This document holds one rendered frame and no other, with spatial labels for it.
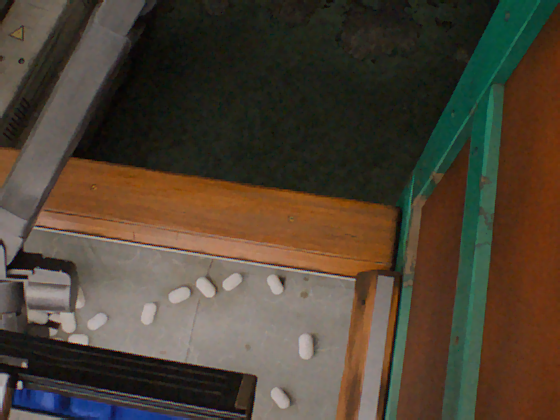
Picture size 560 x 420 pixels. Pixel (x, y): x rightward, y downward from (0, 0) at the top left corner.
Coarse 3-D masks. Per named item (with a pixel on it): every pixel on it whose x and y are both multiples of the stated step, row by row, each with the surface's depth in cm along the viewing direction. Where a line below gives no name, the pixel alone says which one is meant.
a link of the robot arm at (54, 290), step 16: (0, 256) 87; (16, 256) 93; (32, 256) 93; (0, 272) 88; (16, 272) 90; (32, 272) 90; (48, 272) 91; (64, 272) 91; (32, 288) 91; (48, 288) 91; (64, 288) 91; (32, 304) 91; (48, 304) 91; (64, 304) 91
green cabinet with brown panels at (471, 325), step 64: (512, 0) 52; (512, 64) 53; (448, 128) 74; (512, 128) 51; (448, 192) 75; (512, 192) 49; (448, 256) 70; (512, 256) 46; (448, 320) 65; (512, 320) 44; (448, 384) 54; (512, 384) 42
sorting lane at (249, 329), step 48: (48, 240) 108; (96, 240) 108; (96, 288) 106; (144, 288) 106; (192, 288) 106; (240, 288) 105; (288, 288) 105; (336, 288) 105; (96, 336) 104; (144, 336) 104; (192, 336) 104; (240, 336) 104; (288, 336) 103; (336, 336) 103; (288, 384) 102; (336, 384) 101
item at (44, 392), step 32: (0, 352) 69; (32, 352) 70; (64, 352) 71; (96, 352) 71; (32, 384) 66; (64, 384) 66; (96, 384) 66; (128, 384) 67; (160, 384) 67; (192, 384) 68; (224, 384) 69; (256, 384) 72; (64, 416) 70; (96, 416) 69; (128, 416) 68; (160, 416) 67; (192, 416) 66; (224, 416) 65
